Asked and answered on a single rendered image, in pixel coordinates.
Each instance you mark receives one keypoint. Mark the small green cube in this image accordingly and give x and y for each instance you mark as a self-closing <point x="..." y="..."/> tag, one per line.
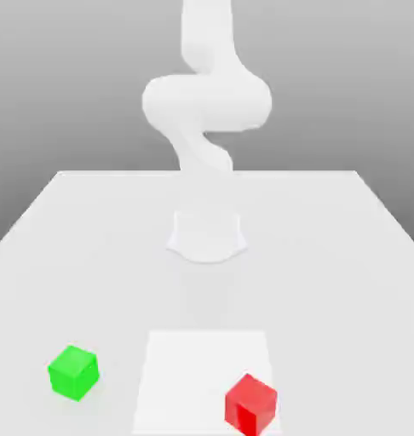
<point x="73" y="372"/>

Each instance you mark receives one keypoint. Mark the small red cube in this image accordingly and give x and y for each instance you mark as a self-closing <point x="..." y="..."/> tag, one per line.
<point x="250" y="403"/>

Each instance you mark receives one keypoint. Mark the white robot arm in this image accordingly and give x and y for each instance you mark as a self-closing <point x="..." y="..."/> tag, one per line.
<point x="207" y="102"/>

